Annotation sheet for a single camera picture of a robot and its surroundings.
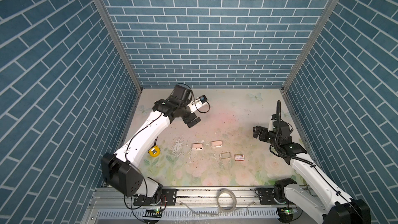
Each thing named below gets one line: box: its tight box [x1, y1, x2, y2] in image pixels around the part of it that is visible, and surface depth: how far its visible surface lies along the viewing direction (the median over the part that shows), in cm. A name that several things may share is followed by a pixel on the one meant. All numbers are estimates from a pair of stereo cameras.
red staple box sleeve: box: [234, 154, 246, 162], surface depth 87 cm
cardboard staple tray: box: [219, 151, 231, 159], surface depth 89 cm
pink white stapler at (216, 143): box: [210, 140, 223, 148], surface depth 92 cm
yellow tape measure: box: [148, 145, 161, 158], surface depth 88 cm
